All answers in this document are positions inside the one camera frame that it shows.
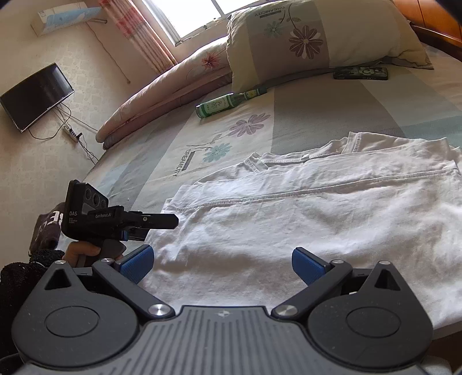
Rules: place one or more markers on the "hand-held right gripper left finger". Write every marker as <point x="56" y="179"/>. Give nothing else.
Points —
<point x="135" y="263"/>

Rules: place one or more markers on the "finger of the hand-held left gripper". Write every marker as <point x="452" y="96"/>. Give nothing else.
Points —
<point x="158" y="221"/>

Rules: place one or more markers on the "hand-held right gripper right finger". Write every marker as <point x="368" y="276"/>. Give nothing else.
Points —
<point x="306" y="268"/>

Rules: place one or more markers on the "white printed t-shirt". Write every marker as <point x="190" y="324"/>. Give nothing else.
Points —
<point x="288" y="223"/>

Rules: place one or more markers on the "person's left hand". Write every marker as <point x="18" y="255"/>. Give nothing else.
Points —
<point x="79" y="248"/>

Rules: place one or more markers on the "dark cloth with white letters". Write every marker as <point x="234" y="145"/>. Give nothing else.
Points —
<point x="45" y="234"/>

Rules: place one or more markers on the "white power strip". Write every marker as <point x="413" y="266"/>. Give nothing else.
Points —
<point x="72" y="133"/>

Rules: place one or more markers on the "folded pink floral quilt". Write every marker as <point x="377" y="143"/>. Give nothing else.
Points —
<point x="162" y="93"/>

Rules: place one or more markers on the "green glass bottle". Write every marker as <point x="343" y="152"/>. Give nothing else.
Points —
<point x="216" y="106"/>

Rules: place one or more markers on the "pink patterned curtain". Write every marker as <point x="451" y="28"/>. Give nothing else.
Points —
<point x="144" y="36"/>

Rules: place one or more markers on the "phone with cartoon case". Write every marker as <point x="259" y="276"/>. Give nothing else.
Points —
<point x="361" y="73"/>

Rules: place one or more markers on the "window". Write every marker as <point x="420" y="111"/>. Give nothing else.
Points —
<point x="187" y="14"/>

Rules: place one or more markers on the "floral pillow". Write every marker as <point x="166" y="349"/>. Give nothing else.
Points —
<point x="361" y="32"/>

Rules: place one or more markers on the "wooden headboard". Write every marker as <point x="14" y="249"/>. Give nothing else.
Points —
<point x="433" y="18"/>

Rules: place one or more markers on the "wall television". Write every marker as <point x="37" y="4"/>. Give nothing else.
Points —
<point x="36" y="97"/>

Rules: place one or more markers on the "wall air conditioner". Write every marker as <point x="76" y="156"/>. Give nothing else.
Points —
<point x="61" y="16"/>

